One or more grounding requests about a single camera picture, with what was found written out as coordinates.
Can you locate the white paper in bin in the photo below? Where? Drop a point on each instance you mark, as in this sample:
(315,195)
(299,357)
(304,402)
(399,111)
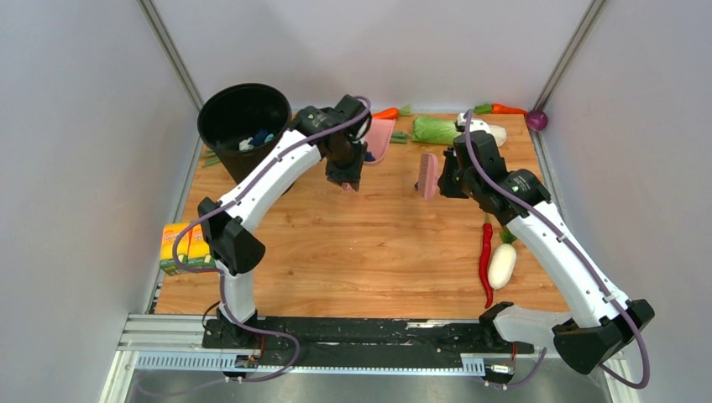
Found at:
(245,145)

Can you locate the red chili pepper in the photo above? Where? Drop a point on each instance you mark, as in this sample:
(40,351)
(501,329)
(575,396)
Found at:
(484,260)

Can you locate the orange carrot right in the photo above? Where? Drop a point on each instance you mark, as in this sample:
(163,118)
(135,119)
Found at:
(497,108)

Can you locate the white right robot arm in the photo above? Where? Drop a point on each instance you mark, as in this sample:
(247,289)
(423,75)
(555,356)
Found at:
(601,319)

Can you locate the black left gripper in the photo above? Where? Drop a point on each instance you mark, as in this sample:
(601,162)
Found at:
(352,175)

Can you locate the black trash bin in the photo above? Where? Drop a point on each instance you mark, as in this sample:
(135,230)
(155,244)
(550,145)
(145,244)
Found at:
(238,113)

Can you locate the napa cabbage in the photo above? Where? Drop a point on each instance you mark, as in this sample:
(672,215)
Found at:
(431,130)

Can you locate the pink dustpan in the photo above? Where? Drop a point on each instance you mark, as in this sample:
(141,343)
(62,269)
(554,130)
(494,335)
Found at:
(348,176)

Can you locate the purple onion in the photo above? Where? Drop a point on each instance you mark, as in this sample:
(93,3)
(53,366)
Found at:
(537,120)

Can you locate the pink hand brush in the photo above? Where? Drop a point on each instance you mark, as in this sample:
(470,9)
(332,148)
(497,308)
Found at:
(426,185)

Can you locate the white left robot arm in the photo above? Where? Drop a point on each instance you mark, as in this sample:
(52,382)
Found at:
(229,223)

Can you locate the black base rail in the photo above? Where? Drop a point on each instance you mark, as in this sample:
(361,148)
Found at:
(357,343)

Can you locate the blue scraps in bin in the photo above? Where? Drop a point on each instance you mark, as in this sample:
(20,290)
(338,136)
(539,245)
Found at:
(261,137)

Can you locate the white radish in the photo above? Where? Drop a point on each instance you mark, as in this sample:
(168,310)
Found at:
(503,260)

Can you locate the orange carrot left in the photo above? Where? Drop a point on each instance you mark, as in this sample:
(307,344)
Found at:
(393,113)

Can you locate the orange carrot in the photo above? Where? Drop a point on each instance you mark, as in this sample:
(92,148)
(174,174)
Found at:
(497,108)
(393,113)

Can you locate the orange yellow snack box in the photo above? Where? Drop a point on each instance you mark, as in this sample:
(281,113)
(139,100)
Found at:
(172,254)

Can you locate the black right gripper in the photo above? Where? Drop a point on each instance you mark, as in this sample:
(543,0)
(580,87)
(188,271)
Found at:
(444,184)

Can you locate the green scallions bunch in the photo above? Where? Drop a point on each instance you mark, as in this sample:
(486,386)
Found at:
(397,137)

